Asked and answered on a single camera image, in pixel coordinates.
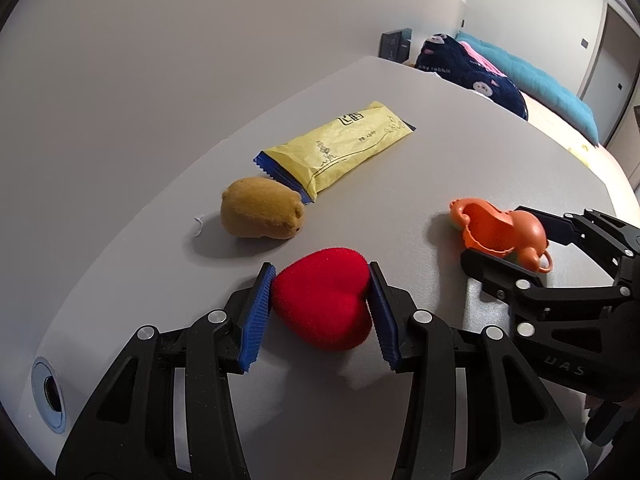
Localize teal long pillow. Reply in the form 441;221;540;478
456;30;600;146

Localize grey door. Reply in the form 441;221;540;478
582;6;639;144

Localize pink bed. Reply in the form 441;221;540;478
522;92;636;198

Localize person's right hand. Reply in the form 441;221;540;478
585;396;639;446

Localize yellow snack wrapper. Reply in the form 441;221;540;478
254;101;416;205

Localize black bedside device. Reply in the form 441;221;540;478
378;28;412;64

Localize red heart plush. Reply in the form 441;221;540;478
271;247;372;352

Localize brown plush toy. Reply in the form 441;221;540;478
220;177;305;240

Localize orange plastic toy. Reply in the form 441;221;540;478
449;197;553;274

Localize silver desk cable grommet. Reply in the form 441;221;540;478
30;356;66;434

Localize dark navy patterned blanket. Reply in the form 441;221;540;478
414;34;528;122

